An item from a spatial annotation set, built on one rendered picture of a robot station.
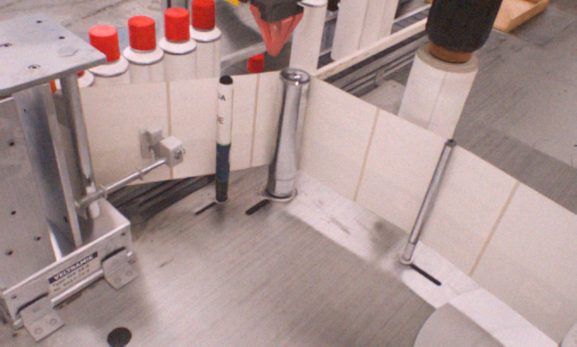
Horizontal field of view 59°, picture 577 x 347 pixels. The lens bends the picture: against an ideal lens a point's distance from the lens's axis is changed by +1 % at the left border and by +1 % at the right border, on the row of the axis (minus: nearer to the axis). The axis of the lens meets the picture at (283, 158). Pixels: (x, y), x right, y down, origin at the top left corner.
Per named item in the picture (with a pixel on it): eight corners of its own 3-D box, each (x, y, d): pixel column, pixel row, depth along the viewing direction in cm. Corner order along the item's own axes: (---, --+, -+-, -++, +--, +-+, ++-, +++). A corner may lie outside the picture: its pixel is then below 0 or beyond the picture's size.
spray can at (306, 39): (302, 91, 94) (318, -20, 81) (282, 80, 97) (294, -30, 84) (319, 82, 97) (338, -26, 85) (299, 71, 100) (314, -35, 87)
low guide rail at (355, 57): (150, 165, 71) (149, 154, 70) (145, 161, 72) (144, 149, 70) (482, 1, 138) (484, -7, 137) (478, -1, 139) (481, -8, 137)
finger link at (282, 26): (310, 54, 78) (318, -6, 72) (277, 68, 74) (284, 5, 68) (277, 38, 81) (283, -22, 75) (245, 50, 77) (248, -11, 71)
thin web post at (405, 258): (408, 269, 63) (455, 149, 52) (394, 260, 64) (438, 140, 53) (416, 261, 64) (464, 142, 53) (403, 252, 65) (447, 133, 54)
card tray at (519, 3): (507, 33, 139) (513, 19, 137) (423, 2, 152) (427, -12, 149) (546, 8, 158) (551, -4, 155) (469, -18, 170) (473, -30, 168)
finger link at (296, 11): (300, 58, 76) (307, -3, 71) (266, 73, 72) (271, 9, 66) (267, 41, 80) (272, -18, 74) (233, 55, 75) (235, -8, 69)
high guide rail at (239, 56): (116, 110, 71) (114, 101, 71) (111, 106, 72) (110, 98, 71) (464, -28, 138) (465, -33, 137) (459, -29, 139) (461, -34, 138)
